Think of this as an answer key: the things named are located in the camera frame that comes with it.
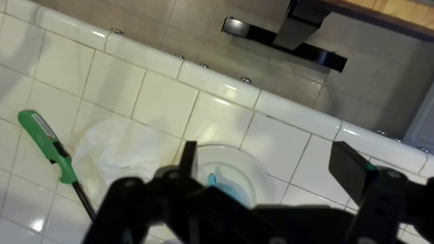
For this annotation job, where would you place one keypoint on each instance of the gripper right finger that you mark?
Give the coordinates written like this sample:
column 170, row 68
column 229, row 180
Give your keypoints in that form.
column 383, row 200

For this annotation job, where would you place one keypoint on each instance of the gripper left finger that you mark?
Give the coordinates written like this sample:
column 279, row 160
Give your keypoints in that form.
column 135, row 203

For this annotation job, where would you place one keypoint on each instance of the green stick lighter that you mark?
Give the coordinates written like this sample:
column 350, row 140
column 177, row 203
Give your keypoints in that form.
column 47, row 142

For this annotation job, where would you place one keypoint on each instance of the white plate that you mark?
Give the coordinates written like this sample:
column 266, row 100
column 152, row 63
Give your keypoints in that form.
column 237, row 166

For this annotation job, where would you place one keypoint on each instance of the white crumpled cloth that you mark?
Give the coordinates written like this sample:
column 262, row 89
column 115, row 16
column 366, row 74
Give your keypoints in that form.
column 115, row 152

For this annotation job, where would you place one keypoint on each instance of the grey cabinet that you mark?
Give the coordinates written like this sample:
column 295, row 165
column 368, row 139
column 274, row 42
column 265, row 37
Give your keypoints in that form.
column 422, row 128

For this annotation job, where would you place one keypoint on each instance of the light blue plastic utensil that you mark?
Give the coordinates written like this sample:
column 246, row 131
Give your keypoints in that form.
column 227, row 189

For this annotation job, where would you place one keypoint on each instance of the wooden table with black base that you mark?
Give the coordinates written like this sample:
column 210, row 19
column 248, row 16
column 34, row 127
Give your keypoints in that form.
column 298, row 30

